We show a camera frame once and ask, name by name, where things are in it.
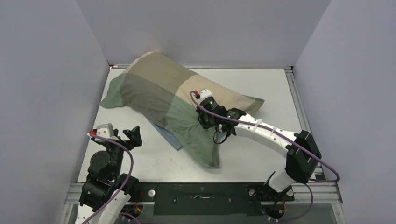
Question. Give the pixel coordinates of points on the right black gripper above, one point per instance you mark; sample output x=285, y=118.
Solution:
x=201, y=113

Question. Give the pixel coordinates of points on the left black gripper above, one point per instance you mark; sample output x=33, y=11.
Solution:
x=134, y=136

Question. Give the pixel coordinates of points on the patchwork and blue pillowcase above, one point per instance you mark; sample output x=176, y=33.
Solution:
x=158, y=87

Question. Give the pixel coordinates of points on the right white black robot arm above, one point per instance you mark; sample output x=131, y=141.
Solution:
x=299, y=149

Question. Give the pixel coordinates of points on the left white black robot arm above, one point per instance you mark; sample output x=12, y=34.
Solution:
x=109, y=184

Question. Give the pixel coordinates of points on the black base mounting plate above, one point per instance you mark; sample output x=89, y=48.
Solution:
x=222, y=198

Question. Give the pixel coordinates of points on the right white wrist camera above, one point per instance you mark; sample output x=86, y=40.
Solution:
x=202, y=94

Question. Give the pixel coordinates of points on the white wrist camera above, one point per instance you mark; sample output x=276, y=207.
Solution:
x=105, y=131
x=202, y=94

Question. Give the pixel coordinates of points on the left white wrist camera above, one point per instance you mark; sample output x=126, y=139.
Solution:
x=105, y=131

